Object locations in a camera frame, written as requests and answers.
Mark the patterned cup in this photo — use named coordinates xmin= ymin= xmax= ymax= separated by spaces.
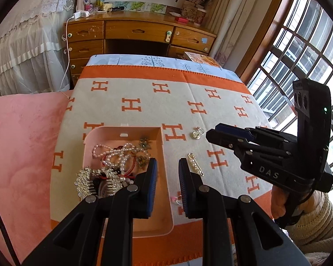
xmin=194 ymin=8 xmax=207 ymax=25

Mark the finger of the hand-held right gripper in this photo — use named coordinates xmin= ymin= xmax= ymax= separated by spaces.
xmin=205 ymin=128 xmax=295 ymax=162
xmin=214 ymin=123 xmax=297 ymax=150

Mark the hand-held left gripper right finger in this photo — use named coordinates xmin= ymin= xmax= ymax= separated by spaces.
xmin=178 ymin=157 xmax=311 ymax=266

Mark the pink box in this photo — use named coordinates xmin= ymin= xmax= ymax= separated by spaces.
xmin=82 ymin=126 xmax=175 ymax=237

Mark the person's right forearm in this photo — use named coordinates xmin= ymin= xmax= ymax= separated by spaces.
xmin=283 ymin=191 xmax=333 ymax=255

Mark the person's right hand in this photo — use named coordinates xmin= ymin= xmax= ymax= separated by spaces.
xmin=270 ymin=184 xmax=289 ymax=221

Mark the barred window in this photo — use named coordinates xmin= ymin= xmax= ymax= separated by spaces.
xmin=239 ymin=0 xmax=333 ymax=172

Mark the crystal hair comb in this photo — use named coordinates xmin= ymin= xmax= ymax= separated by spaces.
xmin=75 ymin=166 xmax=121 ymax=200

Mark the blue printed bed sheet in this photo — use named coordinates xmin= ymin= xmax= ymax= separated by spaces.
xmin=86 ymin=54 xmax=239 ymax=82

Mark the white lace furniture cover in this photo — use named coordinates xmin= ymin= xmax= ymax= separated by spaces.
xmin=0 ymin=0 xmax=75 ymax=95

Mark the patterned paper bag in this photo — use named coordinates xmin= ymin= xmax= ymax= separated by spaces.
xmin=182 ymin=0 xmax=199 ymax=20

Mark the white pearl necklace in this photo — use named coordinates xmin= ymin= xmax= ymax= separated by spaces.
xmin=100 ymin=144 xmax=145 ymax=180

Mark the white cable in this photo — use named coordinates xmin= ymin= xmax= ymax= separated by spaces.
xmin=59 ymin=17 xmax=74 ymax=92

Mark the pale curtain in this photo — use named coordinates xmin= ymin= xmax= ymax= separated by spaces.
xmin=205 ymin=0 xmax=270 ymax=70

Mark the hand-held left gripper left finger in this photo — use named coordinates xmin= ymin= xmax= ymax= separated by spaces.
xmin=21 ymin=157 xmax=159 ymax=266

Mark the white pearl bracelet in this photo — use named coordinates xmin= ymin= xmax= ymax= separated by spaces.
xmin=104 ymin=148 xmax=152 ymax=185

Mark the cluster of small bottles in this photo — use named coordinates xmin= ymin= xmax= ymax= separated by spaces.
xmin=83 ymin=0 xmax=113 ymax=13

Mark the wooden desk with drawers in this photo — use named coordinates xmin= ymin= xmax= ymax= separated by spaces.
xmin=63 ymin=10 xmax=217 ymax=85

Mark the orange magazine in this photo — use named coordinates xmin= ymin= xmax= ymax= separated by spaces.
xmin=183 ymin=51 xmax=222 ymax=68

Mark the pearl pin brooch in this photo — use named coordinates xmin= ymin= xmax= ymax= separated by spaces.
xmin=187 ymin=153 xmax=205 ymax=176

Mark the green floral wall panel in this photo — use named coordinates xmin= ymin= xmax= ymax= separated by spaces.
xmin=125 ymin=0 xmax=167 ymax=14

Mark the orange patterned blanket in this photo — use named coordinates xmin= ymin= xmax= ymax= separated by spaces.
xmin=50 ymin=66 xmax=275 ymax=266

